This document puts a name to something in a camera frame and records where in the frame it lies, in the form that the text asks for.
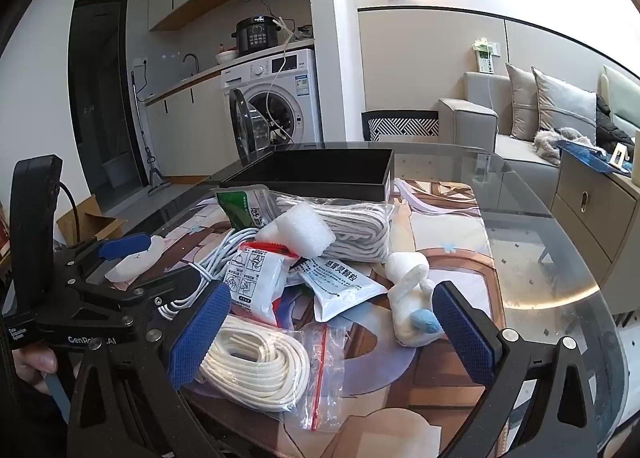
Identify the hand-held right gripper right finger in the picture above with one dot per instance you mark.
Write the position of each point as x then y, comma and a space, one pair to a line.
465, 333

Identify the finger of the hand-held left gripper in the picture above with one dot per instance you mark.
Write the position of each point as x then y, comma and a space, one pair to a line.
170, 283
122, 245

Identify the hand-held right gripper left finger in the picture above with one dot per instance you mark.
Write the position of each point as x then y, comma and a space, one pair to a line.
200, 333

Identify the white packet with red label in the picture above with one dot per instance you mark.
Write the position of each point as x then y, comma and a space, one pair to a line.
255, 283

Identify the white foam piece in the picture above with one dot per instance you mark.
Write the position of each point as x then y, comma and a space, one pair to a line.
300, 230

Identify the bagged white adidas laces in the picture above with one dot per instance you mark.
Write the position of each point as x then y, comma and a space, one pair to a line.
360, 228

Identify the black cardboard box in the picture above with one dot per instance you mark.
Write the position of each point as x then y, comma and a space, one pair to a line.
300, 188

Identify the person's left hand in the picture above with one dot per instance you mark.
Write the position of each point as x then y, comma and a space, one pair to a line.
35, 363

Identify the open cardboard box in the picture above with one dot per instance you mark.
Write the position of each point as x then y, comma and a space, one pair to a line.
90, 223

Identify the white plush toy blue nose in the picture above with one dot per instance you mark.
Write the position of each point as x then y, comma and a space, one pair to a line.
407, 313

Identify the white waste bin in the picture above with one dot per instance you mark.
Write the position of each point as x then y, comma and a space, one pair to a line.
117, 171

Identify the flat mop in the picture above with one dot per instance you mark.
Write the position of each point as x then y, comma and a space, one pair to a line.
150, 163

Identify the green and white packet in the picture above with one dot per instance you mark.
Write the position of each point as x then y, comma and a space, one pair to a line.
237, 208

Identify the white kitchen counter cabinets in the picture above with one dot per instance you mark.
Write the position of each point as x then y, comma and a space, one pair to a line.
185, 128

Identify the silver printed sachet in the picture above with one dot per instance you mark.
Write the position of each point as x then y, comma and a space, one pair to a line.
335, 288

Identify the beige side cabinet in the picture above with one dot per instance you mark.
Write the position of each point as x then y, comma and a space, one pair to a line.
600, 218

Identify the kitchen faucet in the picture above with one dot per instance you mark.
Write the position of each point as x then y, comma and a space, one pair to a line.
192, 58

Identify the grey fur cloth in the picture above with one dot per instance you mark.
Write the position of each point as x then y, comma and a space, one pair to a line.
547, 143

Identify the beige sofa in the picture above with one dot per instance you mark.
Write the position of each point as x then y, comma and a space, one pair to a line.
470, 123

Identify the blue tray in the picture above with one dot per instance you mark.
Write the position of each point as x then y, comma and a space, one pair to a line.
585, 156

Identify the white bowl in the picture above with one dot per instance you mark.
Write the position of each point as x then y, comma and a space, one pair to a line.
226, 57

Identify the black chair patterned back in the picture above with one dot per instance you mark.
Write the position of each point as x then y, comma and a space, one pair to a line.
400, 126

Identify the white washing machine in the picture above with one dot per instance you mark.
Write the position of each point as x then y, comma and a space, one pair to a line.
295, 88

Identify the beige cushion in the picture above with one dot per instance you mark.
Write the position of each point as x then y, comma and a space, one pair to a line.
522, 103

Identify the black pressure cooker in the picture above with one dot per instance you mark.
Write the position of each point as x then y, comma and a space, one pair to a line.
257, 36

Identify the grey cushion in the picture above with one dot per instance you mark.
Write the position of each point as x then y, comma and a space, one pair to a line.
565, 103

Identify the black jacket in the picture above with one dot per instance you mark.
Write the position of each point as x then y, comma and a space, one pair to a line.
612, 128

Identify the pale green cushion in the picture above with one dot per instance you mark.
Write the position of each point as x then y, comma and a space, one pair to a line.
620, 93

